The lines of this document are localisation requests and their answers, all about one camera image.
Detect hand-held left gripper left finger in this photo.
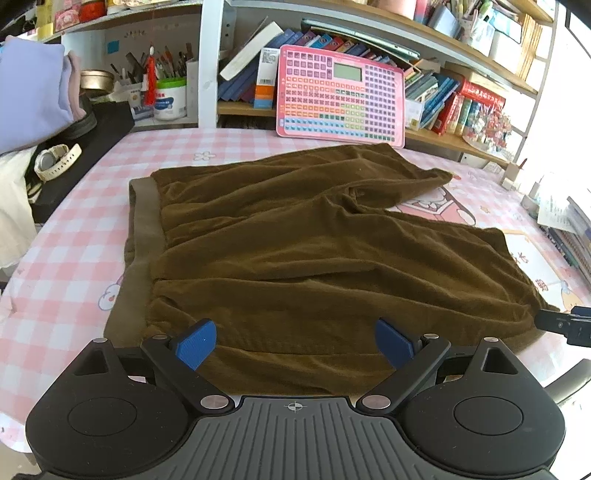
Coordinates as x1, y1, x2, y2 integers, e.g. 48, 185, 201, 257
69, 318, 235, 413

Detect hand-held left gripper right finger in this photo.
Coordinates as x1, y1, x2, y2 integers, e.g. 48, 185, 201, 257
355, 318, 522, 412

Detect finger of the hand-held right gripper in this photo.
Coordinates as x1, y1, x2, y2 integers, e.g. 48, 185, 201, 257
534, 307, 591, 348

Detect brown pants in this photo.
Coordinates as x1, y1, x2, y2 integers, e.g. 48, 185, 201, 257
104, 143, 561, 398

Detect grey curved bar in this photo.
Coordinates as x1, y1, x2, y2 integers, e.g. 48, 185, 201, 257
545, 364, 591, 405

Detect stack of notebooks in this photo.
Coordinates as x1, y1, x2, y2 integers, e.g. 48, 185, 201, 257
538, 194, 591, 274

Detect white printed paper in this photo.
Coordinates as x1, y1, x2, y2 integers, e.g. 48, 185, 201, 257
537, 173, 579, 228

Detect white power adapter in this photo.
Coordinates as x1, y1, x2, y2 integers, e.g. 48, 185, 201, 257
521, 182, 542, 219

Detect pink checked desk mat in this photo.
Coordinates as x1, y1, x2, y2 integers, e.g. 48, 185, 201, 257
0, 127, 591, 455

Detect colourful flower ornament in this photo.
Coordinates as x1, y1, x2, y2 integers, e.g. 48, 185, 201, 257
462, 99, 514, 154

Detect white cloth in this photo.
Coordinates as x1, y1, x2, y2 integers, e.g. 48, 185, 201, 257
0, 150, 38, 271

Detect white label box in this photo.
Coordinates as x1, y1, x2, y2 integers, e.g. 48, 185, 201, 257
405, 99, 425, 130

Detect white wristwatch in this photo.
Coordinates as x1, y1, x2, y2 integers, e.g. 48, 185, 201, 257
34, 143, 83, 182

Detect thick red dictionary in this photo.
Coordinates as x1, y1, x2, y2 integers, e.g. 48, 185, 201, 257
431, 90, 463, 136

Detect wooden bookshelf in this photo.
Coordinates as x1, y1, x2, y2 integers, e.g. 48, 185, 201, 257
28, 0, 555, 167

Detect black case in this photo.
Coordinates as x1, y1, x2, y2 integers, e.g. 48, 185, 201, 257
28, 102, 136, 225

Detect red hardcover book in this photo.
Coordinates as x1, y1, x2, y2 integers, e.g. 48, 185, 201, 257
459, 80, 507, 110

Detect white pen pot green lid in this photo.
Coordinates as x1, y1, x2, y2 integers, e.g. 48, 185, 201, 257
153, 77, 188, 122

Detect pink learning tablet toy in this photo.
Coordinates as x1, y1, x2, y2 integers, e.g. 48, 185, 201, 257
276, 45, 407, 148

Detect row of colourful books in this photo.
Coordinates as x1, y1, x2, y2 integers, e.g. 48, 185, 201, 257
217, 28, 462, 136

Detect red tassel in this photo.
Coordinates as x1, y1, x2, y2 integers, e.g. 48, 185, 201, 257
143, 44, 159, 107

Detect white orange blue box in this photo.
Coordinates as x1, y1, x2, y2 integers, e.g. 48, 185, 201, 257
253, 46, 282, 110

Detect bunch of pens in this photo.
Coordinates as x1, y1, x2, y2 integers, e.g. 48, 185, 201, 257
110, 43, 195, 85

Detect brass bowl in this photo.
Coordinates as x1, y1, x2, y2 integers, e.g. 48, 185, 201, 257
80, 69, 116, 99

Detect pink cloth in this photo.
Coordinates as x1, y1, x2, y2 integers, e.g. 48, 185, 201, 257
65, 50, 87, 126

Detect purple cloth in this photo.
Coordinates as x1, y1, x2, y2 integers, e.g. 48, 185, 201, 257
0, 37, 75, 156

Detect teal flat folder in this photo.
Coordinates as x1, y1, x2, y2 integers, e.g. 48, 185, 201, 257
302, 18, 422, 59

